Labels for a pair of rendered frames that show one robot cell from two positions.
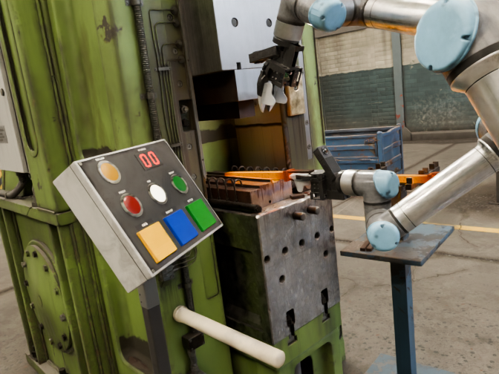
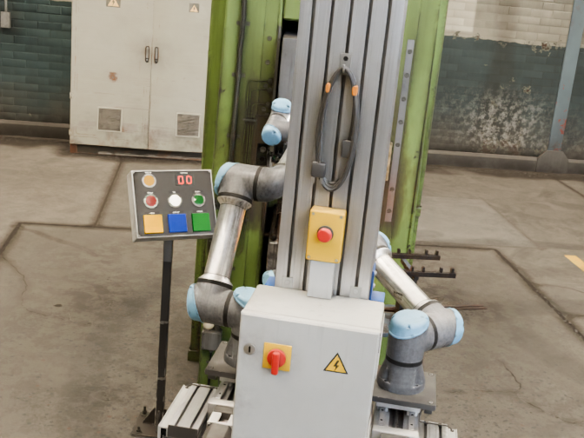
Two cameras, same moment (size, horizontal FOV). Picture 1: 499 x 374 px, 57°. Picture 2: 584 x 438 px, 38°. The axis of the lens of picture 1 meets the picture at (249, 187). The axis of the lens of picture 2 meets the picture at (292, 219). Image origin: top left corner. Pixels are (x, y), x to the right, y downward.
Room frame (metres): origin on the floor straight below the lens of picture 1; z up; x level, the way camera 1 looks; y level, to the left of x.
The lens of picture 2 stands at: (-1.12, -2.32, 2.03)
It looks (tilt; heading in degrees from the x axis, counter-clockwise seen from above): 17 degrees down; 41
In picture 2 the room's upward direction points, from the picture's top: 5 degrees clockwise
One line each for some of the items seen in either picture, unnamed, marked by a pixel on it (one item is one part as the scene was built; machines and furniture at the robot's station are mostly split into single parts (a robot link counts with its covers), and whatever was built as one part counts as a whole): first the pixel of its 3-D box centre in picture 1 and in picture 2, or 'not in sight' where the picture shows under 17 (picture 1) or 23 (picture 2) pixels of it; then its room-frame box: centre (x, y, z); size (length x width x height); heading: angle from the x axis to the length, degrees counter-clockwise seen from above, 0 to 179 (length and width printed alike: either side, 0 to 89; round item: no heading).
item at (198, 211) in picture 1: (200, 215); (201, 222); (1.11, 0.13, 1.01); 0.07 x 0.05 x 0.07; 157
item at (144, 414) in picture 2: not in sight; (158, 417); (1.07, 0.29, 0.05); 0.22 x 0.22 x 0.09; 42
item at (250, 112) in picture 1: (219, 110); not in sight; (1.71, 0.08, 1.24); 0.30 x 0.07 x 0.06; 42
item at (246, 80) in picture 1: (218, 89); not in sight; (1.66, 0.07, 1.32); 0.42 x 0.20 x 0.10; 42
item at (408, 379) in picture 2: not in sight; (402, 368); (0.94, -1.03, 0.87); 0.15 x 0.15 x 0.10
